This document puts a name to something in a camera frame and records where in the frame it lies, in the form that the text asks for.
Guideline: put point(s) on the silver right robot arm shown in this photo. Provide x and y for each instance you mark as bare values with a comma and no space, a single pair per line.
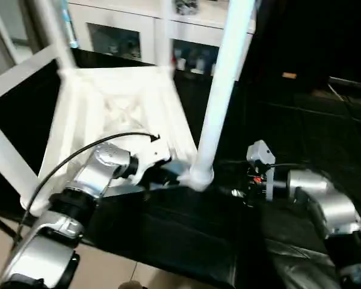
325,205

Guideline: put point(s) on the white plastic children's table top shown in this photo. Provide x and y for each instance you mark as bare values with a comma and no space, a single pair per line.
120,108

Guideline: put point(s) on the dark object on cabinet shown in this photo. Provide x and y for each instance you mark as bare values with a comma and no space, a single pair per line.
186,6

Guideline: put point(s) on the white glass-door cabinet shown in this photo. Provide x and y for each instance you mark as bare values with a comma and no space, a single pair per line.
126,27

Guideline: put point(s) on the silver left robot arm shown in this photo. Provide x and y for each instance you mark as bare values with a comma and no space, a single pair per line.
66,223

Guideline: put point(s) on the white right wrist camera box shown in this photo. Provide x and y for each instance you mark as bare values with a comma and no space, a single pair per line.
262,156

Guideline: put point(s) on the black metal bar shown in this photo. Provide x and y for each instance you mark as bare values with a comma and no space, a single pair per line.
352,83

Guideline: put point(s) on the grey curtain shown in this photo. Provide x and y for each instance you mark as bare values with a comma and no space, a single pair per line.
30,24

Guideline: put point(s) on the small beige tag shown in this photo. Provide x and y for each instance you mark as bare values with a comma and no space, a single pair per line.
289,75

